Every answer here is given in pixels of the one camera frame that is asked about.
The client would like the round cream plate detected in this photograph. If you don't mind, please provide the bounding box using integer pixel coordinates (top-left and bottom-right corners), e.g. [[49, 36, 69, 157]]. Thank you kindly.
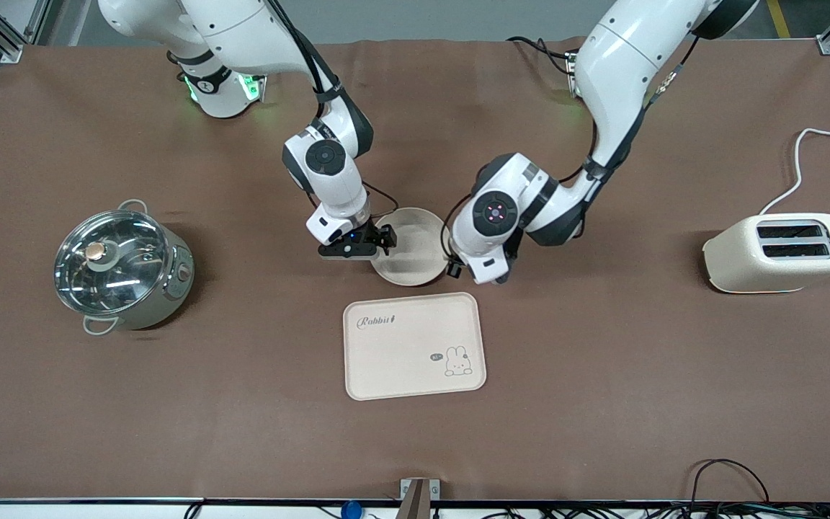
[[371, 208, 453, 287]]

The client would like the white toaster power cable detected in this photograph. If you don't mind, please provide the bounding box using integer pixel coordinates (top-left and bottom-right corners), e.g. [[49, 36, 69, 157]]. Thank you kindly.
[[759, 128, 830, 216]]

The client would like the cream two-slot toaster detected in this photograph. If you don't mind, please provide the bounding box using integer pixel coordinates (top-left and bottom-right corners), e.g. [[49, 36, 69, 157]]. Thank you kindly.
[[702, 213, 830, 294]]

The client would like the glass pot lid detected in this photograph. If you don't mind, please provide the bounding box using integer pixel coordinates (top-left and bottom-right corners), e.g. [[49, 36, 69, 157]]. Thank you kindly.
[[53, 210, 169, 316]]

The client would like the grey metal camera bracket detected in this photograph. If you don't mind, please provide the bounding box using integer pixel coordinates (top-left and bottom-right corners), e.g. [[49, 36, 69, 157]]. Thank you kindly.
[[399, 478, 442, 519]]

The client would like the pale green electric pot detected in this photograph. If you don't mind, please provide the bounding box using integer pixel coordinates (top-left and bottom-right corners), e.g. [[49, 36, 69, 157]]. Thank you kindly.
[[53, 199, 195, 336]]

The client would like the cream rabbit print tray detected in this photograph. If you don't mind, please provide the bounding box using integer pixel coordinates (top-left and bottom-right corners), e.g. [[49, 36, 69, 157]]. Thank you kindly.
[[343, 292, 488, 402]]

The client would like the black base cable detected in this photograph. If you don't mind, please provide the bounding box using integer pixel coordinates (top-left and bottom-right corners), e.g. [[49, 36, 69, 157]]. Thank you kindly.
[[507, 36, 580, 76]]

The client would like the brown table mat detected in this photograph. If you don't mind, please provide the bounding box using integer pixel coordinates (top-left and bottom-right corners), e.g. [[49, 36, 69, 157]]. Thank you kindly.
[[0, 36, 830, 504]]

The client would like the black cable bundle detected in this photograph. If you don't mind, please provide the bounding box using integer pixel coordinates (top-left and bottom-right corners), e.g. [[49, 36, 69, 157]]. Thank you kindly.
[[480, 503, 830, 519]]

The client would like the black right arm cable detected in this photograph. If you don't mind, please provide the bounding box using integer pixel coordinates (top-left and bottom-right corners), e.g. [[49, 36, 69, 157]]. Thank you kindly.
[[264, 0, 402, 217]]

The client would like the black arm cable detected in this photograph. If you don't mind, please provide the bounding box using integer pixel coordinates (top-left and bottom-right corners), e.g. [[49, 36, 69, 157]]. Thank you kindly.
[[264, 0, 402, 217], [558, 32, 700, 185]]

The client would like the black cable loop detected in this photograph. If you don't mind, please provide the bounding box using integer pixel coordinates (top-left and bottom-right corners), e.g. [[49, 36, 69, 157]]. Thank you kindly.
[[689, 458, 772, 505]]

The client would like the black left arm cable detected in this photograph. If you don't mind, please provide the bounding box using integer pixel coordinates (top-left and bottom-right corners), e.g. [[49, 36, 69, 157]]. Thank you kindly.
[[558, 32, 700, 185]]

